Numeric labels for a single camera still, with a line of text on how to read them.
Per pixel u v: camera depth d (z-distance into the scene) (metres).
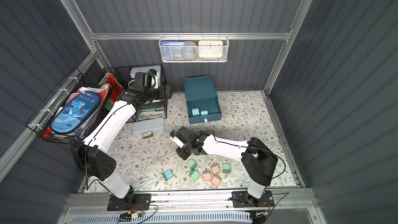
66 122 0.62
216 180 0.79
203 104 0.91
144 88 0.61
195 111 0.88
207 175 0.81
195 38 0.89
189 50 0.89
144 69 1.05
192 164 0.83
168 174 0.79
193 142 0.65
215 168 0.82
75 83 0.77
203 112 0.87
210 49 0.89
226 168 0.83
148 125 0.99
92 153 0.42
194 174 0.81
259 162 0.45
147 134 0.95
